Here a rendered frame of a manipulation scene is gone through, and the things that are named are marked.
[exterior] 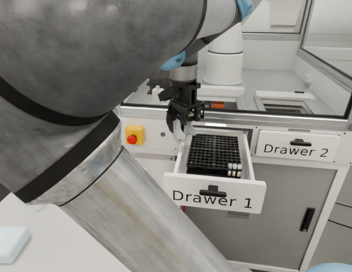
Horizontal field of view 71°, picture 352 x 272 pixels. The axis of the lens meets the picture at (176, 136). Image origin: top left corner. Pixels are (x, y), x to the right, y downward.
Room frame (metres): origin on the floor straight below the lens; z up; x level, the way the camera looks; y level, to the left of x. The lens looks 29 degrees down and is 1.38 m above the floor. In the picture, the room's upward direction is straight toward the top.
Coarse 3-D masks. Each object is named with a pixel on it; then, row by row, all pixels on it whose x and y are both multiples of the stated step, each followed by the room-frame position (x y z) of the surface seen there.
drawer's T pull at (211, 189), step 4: (208, 188) 0.54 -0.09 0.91; (212, 188) 0.54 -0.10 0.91; (216, 188) 0.54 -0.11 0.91; (200, 192) 0.52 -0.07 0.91; (204, 192) 0.52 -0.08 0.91; (208, 192) 0.52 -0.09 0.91; (212, 192) 0.52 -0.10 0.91; (216, 192) 0.52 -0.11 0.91; (220, 192) 0.52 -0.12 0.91; (224, 192) 0.52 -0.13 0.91; (216, 196) 0.51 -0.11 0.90; (220, 196) 0.51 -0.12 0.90; (224, 196) 0.51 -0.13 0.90
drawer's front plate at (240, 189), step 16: (176, 176) 0.57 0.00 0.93; (192, 176) 0.57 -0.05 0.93; (208, 176) 0.57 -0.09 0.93; (176, 192) 0.57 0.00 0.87; (192, 192) 0.56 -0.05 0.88; (240, 192) 0.54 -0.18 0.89; (256, 192) 0.53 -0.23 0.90; (224, 208) 0.55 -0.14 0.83; (240, 208) 0.54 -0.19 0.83; (256, 208) 0.53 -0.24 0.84
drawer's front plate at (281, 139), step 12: (264, 132) 0.84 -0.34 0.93; (276, 132) 0.84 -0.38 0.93; (288, 132) 0.84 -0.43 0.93; (264, 144) 0.84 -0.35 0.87; (276, 144) 0.83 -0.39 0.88; (288, 144) 0.82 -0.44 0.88; (312, 144) 0.81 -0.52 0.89; (324, 144) 0.81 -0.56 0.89; (336, 144) 0.80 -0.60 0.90; (264, 156) 0.84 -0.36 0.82; (276, 156) 0.83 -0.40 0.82; (288, 156) 0.82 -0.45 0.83; (300, 156) 0.82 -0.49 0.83; (312, 156) 0.81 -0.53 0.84
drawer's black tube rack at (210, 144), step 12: (192, 144) 0.84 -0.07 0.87; (204, 144) 0.80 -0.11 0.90; (216, 144) 0.79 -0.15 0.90; (228, 144) 0.80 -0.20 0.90; (192, 156) 0.72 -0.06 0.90; (204, 156) 0.72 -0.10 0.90; (216, 156) 0.72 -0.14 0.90; (228, 156) 0.72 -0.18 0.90; (192, 168) 0.69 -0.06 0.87; (204, 168) 0.68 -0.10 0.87
